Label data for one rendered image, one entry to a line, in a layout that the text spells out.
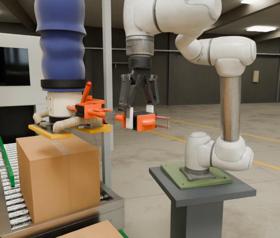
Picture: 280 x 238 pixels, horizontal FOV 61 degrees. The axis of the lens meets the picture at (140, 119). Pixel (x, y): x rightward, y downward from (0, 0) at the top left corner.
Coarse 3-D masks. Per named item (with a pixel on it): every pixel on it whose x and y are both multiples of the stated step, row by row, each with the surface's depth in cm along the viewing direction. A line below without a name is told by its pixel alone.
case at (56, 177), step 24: (24, 144) 158; (48, 144) 158; (72, 144) 158; (24, 168) 148; (48, 168) 133; (72, 168) 141; (96, 168) 150; (24, 192) 160; (48, 192) 135; (72, 192) 143; (96, 192) 152; (48, 216) 137
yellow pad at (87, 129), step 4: (84, 124) 128; (88, 124) 125; (76, 128) 128; (80, 128) 124; (84, 128) 121; (88, 128) 120; (92, 128) 120; (96, 128) 120; (100, 128) 120; (104, 128) 122; (88, 132) 117; (92, 132) 117; (96, 132) 119
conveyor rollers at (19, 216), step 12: (12, 144) 308; (0, 156) 261; (12, 156) 260; (0, 168) 229; (12, 168) 227; (12, 192) 180; (12, 204) 164; (24, 204) 160; (12, 216) 148; (24, 216) 145; (12, 228) 134
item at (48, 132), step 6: (42, 120) 125; (30, 126) 127; (36, 126) 123; (42, 126) 123; (42, 132) 113; (48, 132) 110; (54, 132) 109; (60, 132) 109; (66, 132) 111; (54, 138) 105; (60, 138) 107
